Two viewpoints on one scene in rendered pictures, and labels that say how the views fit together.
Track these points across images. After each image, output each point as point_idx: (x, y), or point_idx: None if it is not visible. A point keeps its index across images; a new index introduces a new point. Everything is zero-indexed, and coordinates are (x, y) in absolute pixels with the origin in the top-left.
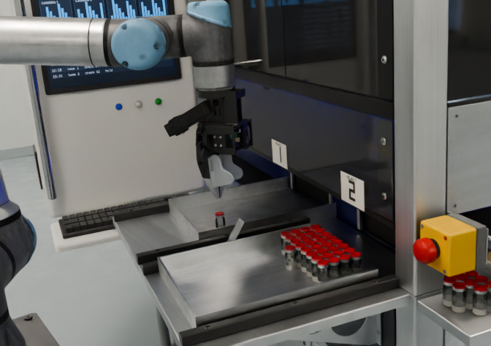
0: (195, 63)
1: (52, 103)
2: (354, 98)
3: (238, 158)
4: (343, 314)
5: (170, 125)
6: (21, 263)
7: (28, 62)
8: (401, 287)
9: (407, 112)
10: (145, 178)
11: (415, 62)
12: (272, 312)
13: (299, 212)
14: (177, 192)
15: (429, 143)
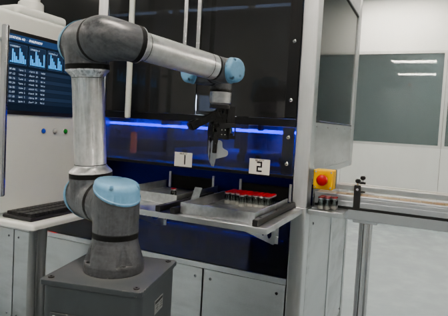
0: (219, 89)
1: None
2: (266, 119)
3: None
4: (292, 214)
5: (195, 123)
6: None
7: (183, 68)
8: (296, 206)
9: (307, 122)
10: (51, 187)
11: (313, 100)
12: (274, 213)
13: (207, 189)
14: None
15: (313, 136)
